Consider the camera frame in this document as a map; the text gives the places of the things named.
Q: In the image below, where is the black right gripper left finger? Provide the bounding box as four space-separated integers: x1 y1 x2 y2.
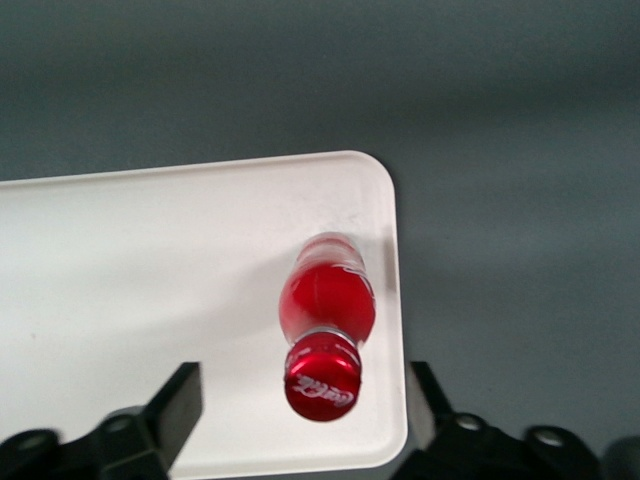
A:
0 361 205 480

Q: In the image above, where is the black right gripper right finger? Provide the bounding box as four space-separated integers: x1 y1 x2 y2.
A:
387 360 601 480

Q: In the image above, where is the red coke bottle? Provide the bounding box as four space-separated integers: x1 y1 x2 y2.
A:
277 231 377 421

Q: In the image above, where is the beige plastic tray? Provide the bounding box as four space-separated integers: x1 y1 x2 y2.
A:
0 149 409 471

